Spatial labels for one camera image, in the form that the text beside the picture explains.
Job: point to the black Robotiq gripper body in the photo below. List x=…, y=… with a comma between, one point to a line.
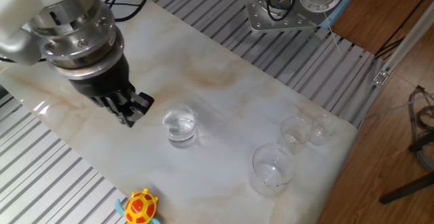
x=105, y=79

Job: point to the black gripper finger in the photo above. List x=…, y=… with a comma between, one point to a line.
x=118, y=108
x=140, y=103

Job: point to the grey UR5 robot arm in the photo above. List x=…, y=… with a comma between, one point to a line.
x=78, y=37

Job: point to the glass beaker with water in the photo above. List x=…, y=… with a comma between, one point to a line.
x=179, y=132

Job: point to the large empty glass beaker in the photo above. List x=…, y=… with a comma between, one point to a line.
x=273, y=169

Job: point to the medium empty glass beaker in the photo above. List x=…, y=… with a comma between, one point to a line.
x=295, y=132

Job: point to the small empty glass beaker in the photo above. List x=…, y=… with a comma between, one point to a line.
x=322, y=130

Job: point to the marble pattern mat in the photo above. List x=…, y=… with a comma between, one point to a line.
x=220, y=64

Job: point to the yellow orange toy turtle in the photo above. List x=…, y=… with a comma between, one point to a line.
x=140, y=208

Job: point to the white zip tie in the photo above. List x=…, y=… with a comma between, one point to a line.
x=332, y=32

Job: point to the light blue base pad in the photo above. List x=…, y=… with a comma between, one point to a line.
x=335, y=15

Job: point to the black stand leg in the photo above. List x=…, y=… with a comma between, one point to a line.
x=422, y=143
x=407, y=188

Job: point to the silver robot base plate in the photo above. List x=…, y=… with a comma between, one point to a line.
x=257, y=20

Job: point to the aluminium frame beam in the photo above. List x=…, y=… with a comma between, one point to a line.
x=407, y=43

